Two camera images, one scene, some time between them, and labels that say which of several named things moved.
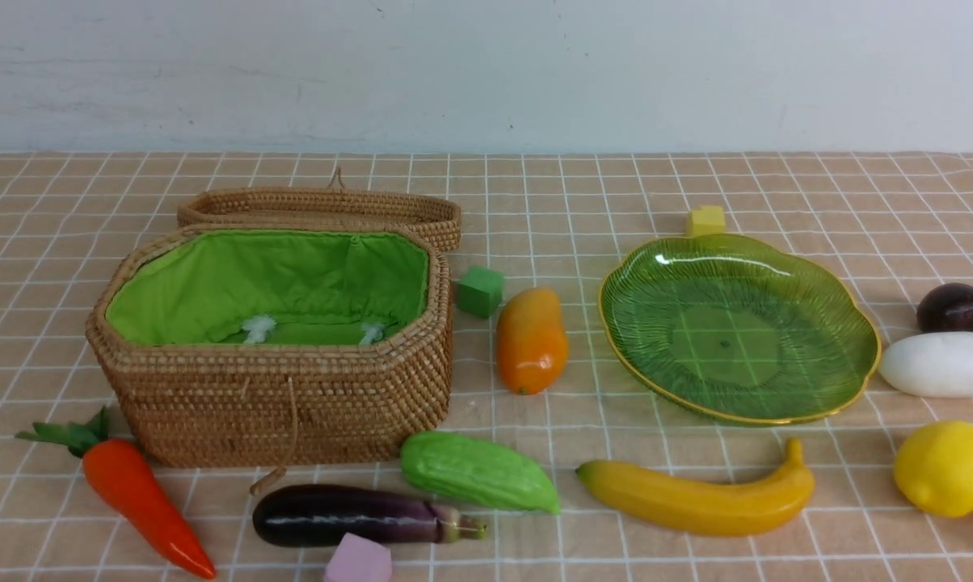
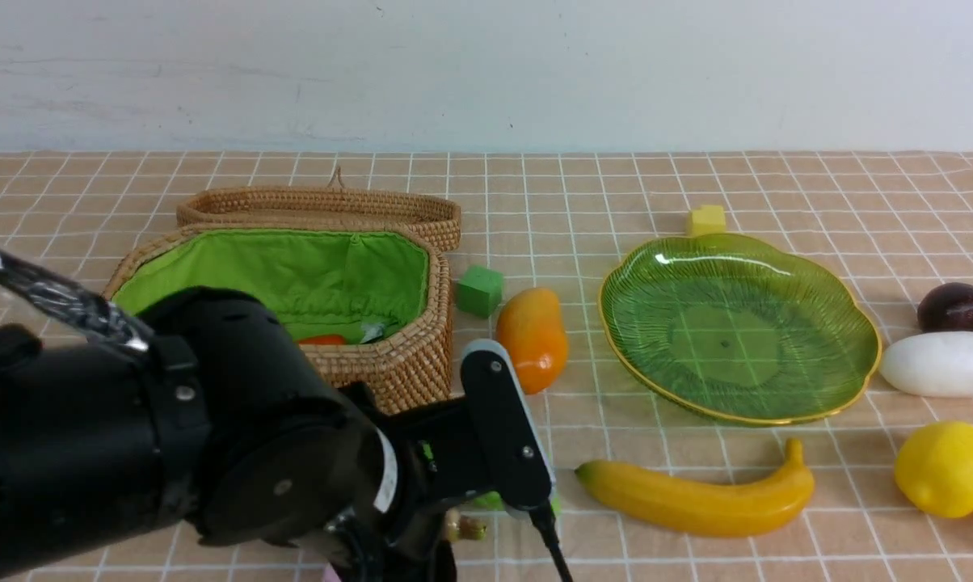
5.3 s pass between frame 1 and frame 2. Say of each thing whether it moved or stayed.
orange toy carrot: moved
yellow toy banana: stayed
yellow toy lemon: stayed
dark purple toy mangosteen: stayed
